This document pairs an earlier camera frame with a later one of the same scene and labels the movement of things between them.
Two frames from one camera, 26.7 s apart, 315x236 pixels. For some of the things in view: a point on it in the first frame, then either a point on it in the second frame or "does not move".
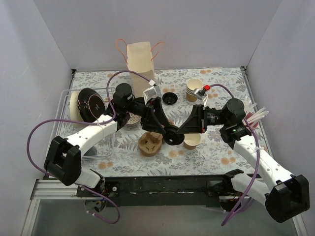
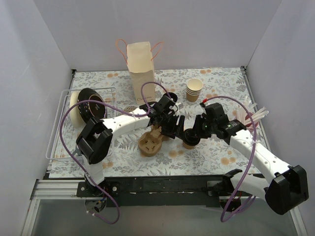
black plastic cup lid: x=170 y=98 does not move
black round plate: x=91 y=105 does not move
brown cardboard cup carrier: x=149 y=143 does not move
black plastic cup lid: x=172 y=136 -> x=191 y=137
